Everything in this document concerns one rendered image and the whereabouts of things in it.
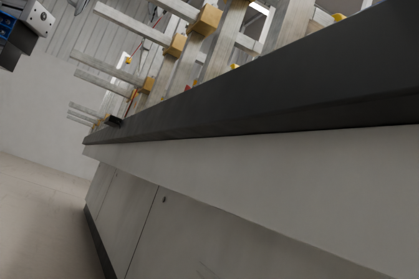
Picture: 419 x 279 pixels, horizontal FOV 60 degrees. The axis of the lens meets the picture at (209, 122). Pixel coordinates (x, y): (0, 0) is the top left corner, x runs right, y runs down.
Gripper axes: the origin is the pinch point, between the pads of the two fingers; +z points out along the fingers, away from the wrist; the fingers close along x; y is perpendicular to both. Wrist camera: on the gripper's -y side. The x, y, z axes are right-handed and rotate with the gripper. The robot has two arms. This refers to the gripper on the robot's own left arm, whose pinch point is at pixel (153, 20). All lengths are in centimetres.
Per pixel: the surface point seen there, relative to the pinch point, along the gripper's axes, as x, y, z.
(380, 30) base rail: 58, 103, 43
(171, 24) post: 6.0, -4.1, -2.3
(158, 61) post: 6.7, -4.5, 13.8
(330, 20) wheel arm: 59, 57, 15
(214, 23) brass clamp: 34, 46, 17
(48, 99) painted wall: -429, -642, -32
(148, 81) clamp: 8.5, 2.8, 24.6
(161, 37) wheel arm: 14.7, 23.8, 15.2
